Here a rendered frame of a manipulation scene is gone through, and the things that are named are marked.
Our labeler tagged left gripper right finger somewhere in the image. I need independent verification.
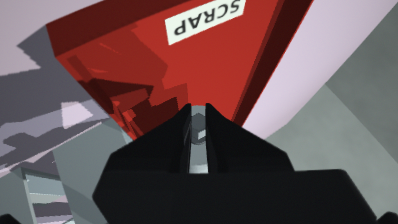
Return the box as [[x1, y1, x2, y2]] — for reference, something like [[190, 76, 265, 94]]
[[205, 103, 295, 173]]

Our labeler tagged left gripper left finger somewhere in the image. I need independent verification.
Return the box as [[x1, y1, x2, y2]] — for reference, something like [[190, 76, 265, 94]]
[[101, 103, 192, 175]]

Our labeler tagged red scrap tray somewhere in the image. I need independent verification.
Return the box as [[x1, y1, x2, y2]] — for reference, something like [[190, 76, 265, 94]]
[[46, 0, 314, 140]]

